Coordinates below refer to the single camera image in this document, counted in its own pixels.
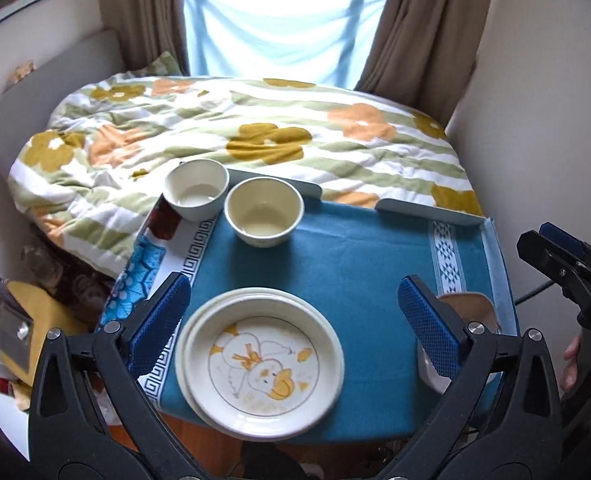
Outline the pink square bowl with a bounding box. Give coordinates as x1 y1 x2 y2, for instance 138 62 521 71
418 293 501 396

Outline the green striped pillow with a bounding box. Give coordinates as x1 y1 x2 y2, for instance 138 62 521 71
125 50 188 78

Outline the light blue window cloth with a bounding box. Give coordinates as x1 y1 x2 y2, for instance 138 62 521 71
182 0 389 88

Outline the brown curtain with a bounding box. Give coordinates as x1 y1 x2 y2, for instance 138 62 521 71
98 0 191 77
354 0 499 128

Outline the person's right hand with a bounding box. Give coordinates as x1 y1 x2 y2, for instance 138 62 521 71
560 334 585 392

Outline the small plush toy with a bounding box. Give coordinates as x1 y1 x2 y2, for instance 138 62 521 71
9 59 37 87

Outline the duck print plate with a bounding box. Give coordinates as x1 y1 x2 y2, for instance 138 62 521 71
182 292 345 438

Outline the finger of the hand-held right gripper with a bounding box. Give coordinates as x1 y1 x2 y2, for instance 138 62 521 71
517 230 591 312
539 222 591 292

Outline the white round bowl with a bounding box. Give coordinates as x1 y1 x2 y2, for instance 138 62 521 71
164 159 230 222

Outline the yellow box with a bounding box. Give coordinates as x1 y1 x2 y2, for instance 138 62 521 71
0 280 90 391

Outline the plain white plate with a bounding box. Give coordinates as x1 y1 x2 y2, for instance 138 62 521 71
178 288 326 428

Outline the floral striped blanket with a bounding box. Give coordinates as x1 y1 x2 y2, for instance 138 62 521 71
8 72 483 281

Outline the cream round bowl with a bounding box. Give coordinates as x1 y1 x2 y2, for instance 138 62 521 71
224 177 305 249

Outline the grey metal device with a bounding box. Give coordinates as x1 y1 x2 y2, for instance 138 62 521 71
0 265 33 368

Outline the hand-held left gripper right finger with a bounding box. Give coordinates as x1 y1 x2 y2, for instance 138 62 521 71
380 274 562 480

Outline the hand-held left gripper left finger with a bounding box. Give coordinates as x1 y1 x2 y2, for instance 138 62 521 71
28 271 211 480

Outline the black cable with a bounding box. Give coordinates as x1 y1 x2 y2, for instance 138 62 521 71
513 230 591 307

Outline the dark brown cloth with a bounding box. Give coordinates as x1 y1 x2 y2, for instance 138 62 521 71
21 244 118 321

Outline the grey headboard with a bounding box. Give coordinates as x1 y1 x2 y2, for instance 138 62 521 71
0 27 126 196

